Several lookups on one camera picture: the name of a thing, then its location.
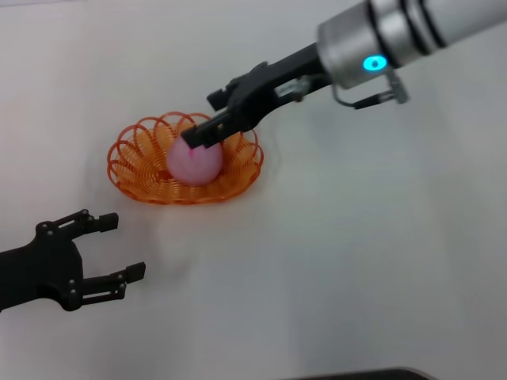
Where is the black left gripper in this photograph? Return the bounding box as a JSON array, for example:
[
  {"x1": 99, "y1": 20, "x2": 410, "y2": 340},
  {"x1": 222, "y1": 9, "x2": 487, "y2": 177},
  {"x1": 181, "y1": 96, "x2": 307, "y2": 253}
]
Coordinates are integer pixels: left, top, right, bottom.
[{"x1": 0, "y1": 208, "x2": 147, "y2": 313}]

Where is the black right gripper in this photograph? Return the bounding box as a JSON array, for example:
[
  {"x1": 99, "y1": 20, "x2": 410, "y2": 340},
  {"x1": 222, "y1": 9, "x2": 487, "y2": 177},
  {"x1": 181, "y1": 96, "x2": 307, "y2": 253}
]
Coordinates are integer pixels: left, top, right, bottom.
[{"x1": 181, "y1": 41, "x2": 330, "y2": 150}]

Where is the gray right arm cable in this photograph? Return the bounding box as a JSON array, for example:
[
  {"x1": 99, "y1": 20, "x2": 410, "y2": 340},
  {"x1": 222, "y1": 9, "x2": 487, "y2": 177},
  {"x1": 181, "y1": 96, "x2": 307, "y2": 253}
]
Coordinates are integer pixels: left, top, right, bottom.
[{"x1": 331, "y1": 82, "x2": 397, "y2": 111}]

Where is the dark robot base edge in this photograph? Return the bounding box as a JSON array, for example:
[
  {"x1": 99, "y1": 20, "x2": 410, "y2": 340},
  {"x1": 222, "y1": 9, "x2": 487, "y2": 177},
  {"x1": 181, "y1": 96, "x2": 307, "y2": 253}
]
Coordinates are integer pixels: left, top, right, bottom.
[{"x1": 276, "y1": 367, "x2": 433, "y2": 380}]

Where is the orange plastic wire basket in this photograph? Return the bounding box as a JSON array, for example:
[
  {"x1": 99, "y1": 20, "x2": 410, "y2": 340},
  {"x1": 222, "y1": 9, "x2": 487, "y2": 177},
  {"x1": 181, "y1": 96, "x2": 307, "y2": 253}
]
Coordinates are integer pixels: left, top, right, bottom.
[{"x1": 105, "y1": 111, "x2": 265, "y2": 206}]

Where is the pink peach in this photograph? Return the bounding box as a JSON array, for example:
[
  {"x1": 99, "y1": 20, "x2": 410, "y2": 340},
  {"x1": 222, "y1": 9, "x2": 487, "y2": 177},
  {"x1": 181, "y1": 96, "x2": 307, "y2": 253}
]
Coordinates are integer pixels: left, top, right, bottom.
[{"x1": 165, "y1": 136, "x2": 224, "y2": 187}]

